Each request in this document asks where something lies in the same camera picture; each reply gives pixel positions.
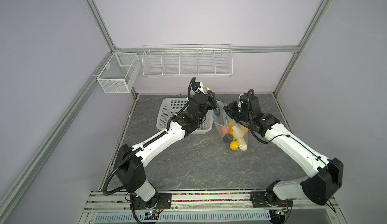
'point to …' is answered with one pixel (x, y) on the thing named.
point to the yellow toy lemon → (234, 145)
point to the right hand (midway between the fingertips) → (222, 107)
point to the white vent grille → (126, 216)
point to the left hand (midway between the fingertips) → (215, 95)
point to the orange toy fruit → (225, 129)
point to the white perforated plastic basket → (170, 107)
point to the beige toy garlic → (239, 130)
